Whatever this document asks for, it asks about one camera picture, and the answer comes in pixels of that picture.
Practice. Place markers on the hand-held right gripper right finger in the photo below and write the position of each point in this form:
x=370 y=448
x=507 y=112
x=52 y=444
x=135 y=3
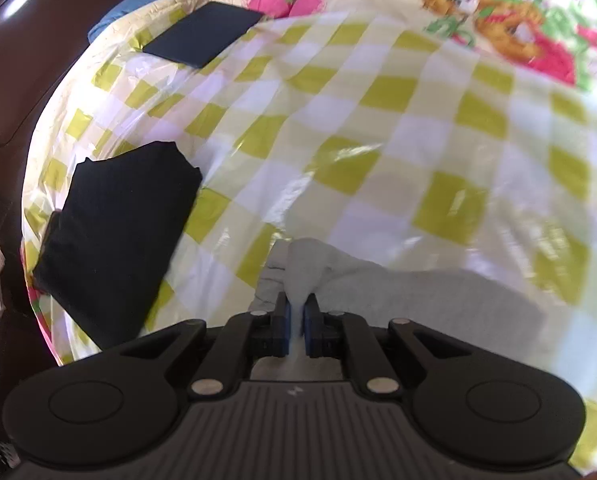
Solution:
x=308 y=332

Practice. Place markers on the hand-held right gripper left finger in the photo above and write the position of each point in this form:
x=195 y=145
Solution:
x=284 y=330

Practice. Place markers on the grey pants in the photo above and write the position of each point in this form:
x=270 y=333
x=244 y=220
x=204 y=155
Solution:
x=403 y=300

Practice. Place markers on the black folded cloth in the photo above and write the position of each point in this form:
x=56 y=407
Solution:
x=113 y=240

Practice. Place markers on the checkered printed blanket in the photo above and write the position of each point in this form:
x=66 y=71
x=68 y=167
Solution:
x=378 y=135

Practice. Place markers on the small folded navy garment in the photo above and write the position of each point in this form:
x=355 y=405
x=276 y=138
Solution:
x=203 y=35

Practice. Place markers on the blue pillow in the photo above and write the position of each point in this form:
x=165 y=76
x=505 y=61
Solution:
x=128 y=7

